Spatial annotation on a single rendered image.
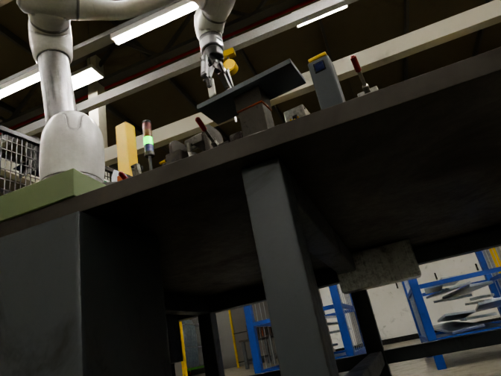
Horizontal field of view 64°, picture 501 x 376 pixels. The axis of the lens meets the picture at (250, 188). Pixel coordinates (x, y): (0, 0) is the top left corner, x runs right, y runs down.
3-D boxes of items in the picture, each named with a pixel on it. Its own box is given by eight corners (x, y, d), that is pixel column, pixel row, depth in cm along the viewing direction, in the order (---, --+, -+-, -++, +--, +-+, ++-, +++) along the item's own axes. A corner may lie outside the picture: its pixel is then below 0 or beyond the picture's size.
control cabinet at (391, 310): (378, 346, 829) (346, 233, 921) (379, 345, 877) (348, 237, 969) (504, 322, 770) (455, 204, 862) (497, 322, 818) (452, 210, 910)
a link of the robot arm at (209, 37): (227, 39, 156) (229, 51, 154) (210, 51, 161) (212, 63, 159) (210, 27, 150) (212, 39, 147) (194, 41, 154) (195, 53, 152)
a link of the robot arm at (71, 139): (36, 169, 95) (39, 95, 104) (39, 201, 110) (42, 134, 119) (108, 171, 102) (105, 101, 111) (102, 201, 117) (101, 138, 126)
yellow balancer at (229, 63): (250, 119, 396) (235, 51, 428) (247, 115, 387) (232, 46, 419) (235, 125, 400) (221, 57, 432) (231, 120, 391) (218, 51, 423)
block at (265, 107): (297, 213, 125) (268, 95, 142) (287, 208, 119) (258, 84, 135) (269, 223, 129) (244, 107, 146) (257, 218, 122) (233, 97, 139)
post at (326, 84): (375, 186, 116) (335, 66, 132) (369, 180, 109) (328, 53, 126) (350, 195, 119) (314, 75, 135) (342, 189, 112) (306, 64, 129)
